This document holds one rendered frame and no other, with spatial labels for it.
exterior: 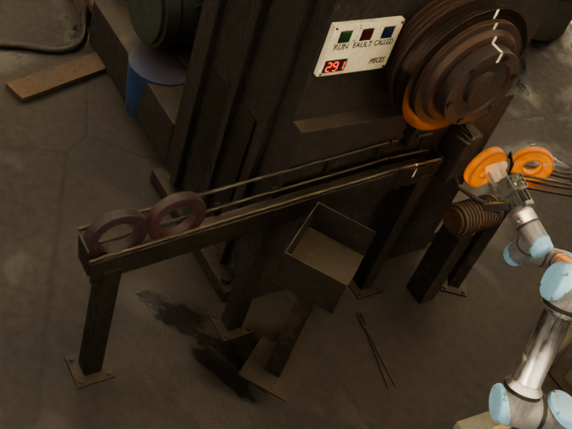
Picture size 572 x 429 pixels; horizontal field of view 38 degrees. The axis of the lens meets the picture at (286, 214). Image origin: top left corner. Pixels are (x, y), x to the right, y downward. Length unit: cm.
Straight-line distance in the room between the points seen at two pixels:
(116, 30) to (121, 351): 157
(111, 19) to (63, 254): 124
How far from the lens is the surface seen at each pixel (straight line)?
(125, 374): 291
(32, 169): 350
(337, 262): 260
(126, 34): 387
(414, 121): 269
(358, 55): 253
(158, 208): 239
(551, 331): 251
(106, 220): 233
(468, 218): 313
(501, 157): 284
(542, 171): 320
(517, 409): 259
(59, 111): 378
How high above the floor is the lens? 244
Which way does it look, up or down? 43 degrees down
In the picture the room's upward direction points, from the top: 21 degrees clockwise
